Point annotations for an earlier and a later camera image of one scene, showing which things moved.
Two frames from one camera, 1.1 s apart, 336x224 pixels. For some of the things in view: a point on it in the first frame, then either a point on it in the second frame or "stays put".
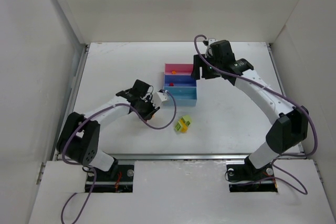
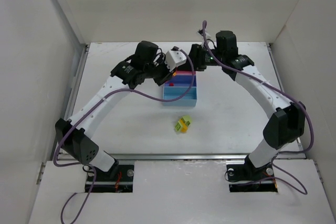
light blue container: x=184 y=96 stays put
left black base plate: x=105 y=183 stays put
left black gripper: x=146 y=106 -> x=163 y=76
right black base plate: x=247 y=178 stays put
